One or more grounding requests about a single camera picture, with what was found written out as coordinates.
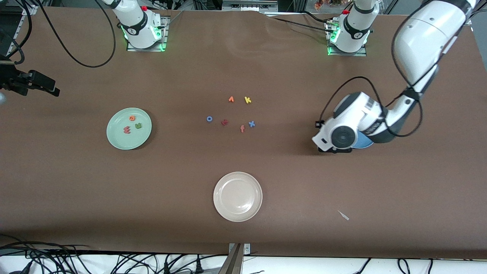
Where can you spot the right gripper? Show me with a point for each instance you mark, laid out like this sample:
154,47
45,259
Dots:
16,82

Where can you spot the pink foam letter w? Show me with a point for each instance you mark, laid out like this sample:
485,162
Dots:
127,131

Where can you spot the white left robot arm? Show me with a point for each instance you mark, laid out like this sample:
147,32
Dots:
426,34

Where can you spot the blue plate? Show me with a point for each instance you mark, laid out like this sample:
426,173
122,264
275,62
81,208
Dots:
363,142

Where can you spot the brown table cover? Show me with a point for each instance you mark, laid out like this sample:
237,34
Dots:
243,163

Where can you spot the white paper scrap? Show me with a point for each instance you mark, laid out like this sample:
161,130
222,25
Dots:
343,215

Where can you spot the green plate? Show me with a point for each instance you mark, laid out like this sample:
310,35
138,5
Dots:
118,139

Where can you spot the beige plate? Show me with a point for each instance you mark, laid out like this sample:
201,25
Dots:
237,196

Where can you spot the orange flowers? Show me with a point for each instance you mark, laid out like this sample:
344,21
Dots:
319,4

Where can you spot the grey power strip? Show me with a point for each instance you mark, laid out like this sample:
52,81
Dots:
249,5

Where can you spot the aluminium frame rail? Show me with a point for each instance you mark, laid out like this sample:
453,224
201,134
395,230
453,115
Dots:
19,36
468,21

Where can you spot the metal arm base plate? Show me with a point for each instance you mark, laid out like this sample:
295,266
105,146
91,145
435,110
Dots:
360,54
131,48

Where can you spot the metal camera post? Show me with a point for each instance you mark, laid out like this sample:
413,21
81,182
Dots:
235,262

